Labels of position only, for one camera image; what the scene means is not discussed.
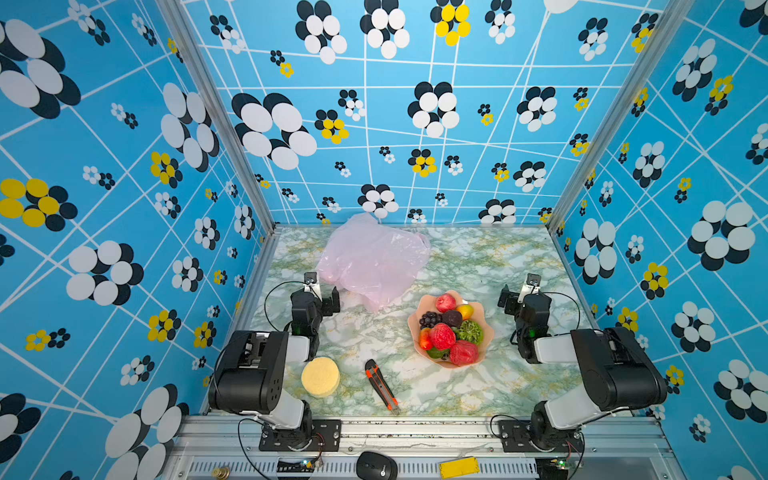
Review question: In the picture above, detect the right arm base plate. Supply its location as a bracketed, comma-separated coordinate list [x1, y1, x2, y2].
[495, 419, 584, 454]

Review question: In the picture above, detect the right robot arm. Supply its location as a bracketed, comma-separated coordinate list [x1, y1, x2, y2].
[498, 285, 667, 451]

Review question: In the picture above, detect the red peach top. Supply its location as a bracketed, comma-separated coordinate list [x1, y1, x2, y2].
[435, 293, 457, 313]

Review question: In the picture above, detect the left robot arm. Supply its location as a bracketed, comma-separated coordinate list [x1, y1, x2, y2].
[208, 285, 341, 453]

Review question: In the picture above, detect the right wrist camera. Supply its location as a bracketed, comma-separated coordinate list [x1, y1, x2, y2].
[520, 273, 541, 298]

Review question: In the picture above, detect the orange black utility knife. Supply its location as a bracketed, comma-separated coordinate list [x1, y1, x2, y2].
[365, 359, 400, 415]

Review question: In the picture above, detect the black computer mouse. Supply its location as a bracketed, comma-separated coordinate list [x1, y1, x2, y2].
[355, 451, 398, 480]

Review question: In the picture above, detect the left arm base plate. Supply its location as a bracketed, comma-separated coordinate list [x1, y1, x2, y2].
[258, 419, 342, 452]

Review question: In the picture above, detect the yellow tag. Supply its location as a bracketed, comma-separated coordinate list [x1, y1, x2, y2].
[439, 457, 480, 479]

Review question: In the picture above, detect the dark grape bunch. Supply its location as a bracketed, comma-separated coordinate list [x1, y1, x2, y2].
[419, 311, 442, 329]

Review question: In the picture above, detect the dark brown fruit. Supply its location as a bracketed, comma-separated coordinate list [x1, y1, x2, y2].
[441, 310, 464, 328]

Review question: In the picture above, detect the pink plastic bag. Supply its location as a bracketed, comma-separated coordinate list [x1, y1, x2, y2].
[316, 213, 431, 312]

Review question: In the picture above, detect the yellow round sponge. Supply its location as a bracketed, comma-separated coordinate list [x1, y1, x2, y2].
[301, 357, 341, 398]

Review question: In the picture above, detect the pink fruit plate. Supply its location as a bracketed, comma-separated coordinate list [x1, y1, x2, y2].
[407, 291, 495, 369]

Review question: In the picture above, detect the red orange mango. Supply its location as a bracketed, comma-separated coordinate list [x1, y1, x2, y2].
[419, 328, 433, 351]

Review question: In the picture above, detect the yellow mango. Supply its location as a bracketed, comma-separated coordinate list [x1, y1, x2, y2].
[456, 304, 474, 321]

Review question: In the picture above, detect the red strawberry fruit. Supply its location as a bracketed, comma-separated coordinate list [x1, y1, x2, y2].
[430, 323, 457, 350]

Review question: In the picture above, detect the aluminium front rail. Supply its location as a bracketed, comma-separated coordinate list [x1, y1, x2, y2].
[161, 416, 684, 479]

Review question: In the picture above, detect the green kiwi half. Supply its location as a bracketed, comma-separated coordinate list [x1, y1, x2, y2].
[456, 320, 484, 345]

